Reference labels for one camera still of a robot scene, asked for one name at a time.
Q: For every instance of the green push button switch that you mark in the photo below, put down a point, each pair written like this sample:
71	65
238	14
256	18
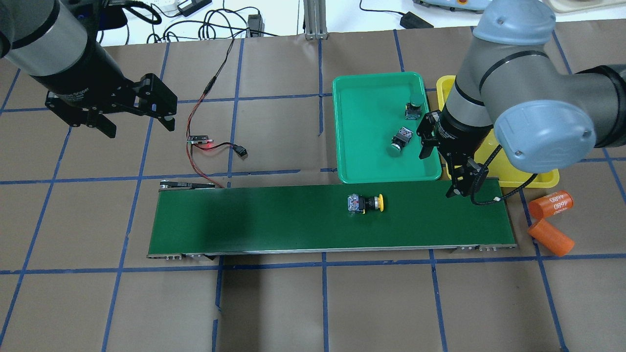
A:
414	111

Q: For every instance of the grey teach pendant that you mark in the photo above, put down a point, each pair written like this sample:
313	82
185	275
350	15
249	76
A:
473	6

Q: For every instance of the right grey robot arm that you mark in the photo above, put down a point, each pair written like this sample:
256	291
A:
509	96

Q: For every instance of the small sensor circuit board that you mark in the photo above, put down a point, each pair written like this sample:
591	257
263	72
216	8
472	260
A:
199	139

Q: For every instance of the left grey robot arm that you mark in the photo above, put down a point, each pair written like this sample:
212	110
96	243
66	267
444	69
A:
44	39

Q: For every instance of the green plastic tray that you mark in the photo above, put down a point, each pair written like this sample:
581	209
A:
369	112

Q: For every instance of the black cable connector plug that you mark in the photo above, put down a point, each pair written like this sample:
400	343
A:
240	151

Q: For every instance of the plain orange cylinder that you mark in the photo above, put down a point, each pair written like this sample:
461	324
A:
550	237

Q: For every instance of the black power adapter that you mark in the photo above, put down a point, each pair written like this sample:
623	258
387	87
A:
410	20

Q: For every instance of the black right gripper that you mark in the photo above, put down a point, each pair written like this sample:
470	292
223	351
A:
458	132

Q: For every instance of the aluminium frame post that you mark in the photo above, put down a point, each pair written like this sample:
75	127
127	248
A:
315	26

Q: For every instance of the orange cylinder with 4680 print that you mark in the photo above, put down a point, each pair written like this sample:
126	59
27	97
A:
551	204

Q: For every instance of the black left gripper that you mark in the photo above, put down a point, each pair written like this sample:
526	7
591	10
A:
89	69

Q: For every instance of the green conveyor belt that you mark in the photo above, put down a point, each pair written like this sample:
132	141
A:
314	218

